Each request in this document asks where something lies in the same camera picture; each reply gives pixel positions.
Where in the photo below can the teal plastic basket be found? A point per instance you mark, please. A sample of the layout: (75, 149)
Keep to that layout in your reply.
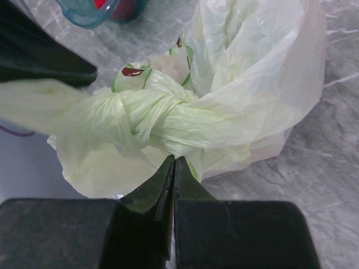
(84, 14)

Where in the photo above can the light green plastic bag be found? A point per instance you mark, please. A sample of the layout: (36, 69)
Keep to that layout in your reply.
(240, 76)

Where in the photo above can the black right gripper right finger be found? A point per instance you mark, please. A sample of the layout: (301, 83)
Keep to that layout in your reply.
(212, 233)

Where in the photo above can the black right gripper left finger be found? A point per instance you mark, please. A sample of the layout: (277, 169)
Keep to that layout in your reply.
(132, 232)

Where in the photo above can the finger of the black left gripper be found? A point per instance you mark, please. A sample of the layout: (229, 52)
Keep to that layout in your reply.
(28, 52)

